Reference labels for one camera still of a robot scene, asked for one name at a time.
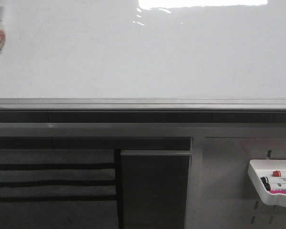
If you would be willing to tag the white plastic tray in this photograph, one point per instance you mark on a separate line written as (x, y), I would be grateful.
(264, 168)

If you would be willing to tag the pink whiteboard eraser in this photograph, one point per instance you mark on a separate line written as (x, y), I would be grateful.
(277, 192)

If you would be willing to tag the grey striped fabric organizer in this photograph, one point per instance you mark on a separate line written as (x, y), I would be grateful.
(60, 189)

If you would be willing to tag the lower black capped marker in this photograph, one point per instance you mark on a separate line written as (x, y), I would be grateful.
(275, 186)

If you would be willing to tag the dark grey panel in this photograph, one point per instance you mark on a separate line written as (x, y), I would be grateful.
(154, 188)

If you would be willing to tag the red capped marker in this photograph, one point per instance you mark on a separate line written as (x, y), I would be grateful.
(279, 173)

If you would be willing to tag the white glossy whiteboard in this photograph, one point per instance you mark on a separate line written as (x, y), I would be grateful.
(143, 54)

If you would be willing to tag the upper black capped marker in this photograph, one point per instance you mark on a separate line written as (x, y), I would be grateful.
(281, 180)

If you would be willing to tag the white pegboard panel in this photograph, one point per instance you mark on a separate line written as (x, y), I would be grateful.
(221, 194)

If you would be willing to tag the black capped marker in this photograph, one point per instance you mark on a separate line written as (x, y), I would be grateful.
(281, 180)
(275, 186)

